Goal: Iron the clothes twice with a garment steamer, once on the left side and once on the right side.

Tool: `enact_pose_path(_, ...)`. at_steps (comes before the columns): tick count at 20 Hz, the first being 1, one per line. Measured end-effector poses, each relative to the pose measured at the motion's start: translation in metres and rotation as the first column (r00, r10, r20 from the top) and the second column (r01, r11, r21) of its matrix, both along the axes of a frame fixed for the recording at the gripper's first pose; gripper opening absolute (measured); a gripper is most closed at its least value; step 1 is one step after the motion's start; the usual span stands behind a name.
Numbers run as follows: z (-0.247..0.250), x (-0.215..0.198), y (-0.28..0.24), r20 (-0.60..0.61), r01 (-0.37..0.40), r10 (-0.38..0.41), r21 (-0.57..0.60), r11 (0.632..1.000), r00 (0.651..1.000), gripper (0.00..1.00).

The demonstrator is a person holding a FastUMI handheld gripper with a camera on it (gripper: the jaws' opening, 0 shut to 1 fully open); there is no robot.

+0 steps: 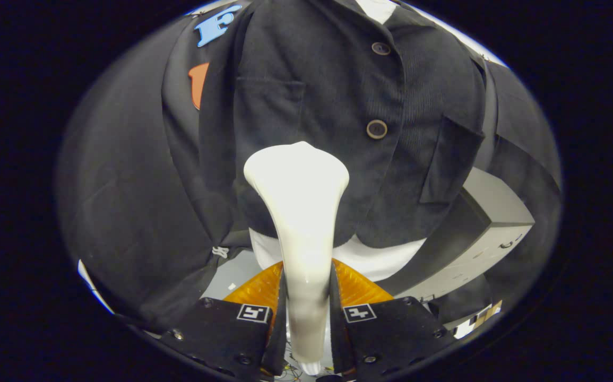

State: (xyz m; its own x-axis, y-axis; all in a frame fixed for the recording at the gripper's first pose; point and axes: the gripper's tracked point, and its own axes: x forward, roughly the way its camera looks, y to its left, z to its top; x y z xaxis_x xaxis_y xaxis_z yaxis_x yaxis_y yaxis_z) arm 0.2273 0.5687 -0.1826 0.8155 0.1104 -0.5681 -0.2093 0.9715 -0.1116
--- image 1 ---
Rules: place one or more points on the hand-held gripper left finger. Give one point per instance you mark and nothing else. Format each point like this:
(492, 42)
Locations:
(216, 334)

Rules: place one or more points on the grey cabinet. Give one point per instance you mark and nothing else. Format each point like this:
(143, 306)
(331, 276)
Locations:
(489, 212)

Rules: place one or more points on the black backdrop cloth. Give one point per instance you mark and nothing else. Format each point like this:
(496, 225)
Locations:
(120, 175)

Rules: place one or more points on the white garment steamer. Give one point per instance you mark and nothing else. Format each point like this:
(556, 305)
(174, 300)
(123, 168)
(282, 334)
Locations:
(301, 212)

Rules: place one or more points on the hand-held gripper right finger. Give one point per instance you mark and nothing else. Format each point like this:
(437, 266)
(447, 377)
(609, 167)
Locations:
(396, 331)

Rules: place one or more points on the white undershirt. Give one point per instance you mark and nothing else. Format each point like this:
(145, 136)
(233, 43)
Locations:
(380, 257)

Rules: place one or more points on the black suit jacket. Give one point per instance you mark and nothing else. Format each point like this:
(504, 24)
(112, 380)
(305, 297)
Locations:
(327, 85)

